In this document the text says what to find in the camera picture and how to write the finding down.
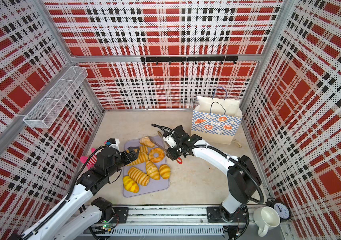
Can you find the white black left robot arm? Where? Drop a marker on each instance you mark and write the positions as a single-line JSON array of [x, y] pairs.
[[59, 223]]

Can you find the small black analog clock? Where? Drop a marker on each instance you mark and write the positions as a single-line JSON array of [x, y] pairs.
[[281, 208]]

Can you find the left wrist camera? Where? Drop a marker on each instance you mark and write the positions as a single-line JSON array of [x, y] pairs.
[[113, 143]]

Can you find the striped croissant bread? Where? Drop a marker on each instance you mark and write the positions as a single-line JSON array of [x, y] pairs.
[[152, 170]]

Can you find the black wall hook rail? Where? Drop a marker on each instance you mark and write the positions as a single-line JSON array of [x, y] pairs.
[[189, 59]]

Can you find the white wire mesh basket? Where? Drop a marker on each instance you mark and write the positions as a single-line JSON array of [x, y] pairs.
[[46, 111]]

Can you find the ring shaped donut bread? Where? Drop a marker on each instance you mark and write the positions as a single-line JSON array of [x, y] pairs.
[[156, 155]]

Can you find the blue checkered paper bag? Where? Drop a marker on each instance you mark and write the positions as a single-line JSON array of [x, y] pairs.
[[216, 119]]

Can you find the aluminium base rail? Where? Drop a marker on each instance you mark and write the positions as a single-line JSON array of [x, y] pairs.
[[174, 222]]

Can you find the yellow orange striped bread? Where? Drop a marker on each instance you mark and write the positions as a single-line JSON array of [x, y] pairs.
[[130, 185]]

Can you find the ridged long bread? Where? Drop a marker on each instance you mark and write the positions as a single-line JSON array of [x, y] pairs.
[[142, 158], [142, 149], [138, 176]]

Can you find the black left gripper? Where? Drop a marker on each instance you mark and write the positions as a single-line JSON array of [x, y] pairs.
[[134, 156]]

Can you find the lower ridged long bread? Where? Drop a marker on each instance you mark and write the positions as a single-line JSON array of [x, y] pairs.
[[138, 176]]

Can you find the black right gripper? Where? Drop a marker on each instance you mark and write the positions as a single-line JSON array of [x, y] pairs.
[[172, 154]]

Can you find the small round striped bun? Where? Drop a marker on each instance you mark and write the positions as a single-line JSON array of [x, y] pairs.
[[164, 171]]

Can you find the upper ridged long bread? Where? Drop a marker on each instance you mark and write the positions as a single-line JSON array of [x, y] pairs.
[[142, 149]]

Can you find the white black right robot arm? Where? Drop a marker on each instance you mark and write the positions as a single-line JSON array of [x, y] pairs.
[[243, 179]]

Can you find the oval brown bread roll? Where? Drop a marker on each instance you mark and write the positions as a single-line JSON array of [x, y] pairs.
[[145, 141]]

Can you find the white ceramic mug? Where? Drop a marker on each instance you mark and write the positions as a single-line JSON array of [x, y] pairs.
[[266, 218]]

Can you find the lavender plastic tray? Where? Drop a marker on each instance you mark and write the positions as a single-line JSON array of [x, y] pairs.
[[152, 186]]

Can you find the steel tongs red handle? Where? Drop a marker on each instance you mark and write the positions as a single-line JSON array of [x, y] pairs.
[[161, 143]]

